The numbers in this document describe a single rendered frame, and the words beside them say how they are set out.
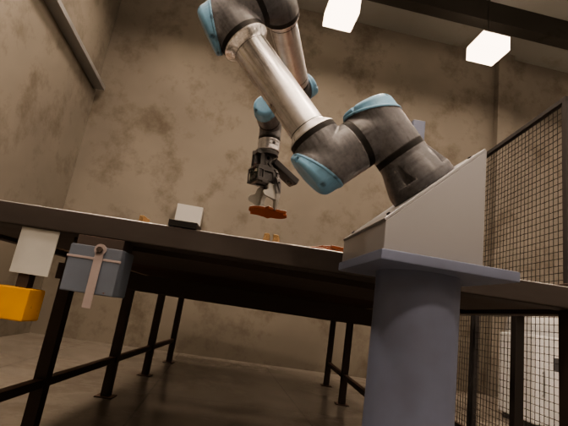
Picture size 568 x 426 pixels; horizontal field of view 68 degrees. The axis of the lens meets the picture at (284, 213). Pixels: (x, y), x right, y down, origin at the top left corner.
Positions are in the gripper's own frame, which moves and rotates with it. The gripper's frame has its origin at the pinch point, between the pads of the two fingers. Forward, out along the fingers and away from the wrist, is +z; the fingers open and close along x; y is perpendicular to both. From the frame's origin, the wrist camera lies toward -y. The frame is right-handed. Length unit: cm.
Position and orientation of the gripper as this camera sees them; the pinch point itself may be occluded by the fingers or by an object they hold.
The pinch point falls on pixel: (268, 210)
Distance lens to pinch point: 139.4
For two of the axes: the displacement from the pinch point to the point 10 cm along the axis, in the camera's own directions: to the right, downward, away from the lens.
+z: -0.8, 9.7, -2.4
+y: -8.2, -2.0, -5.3
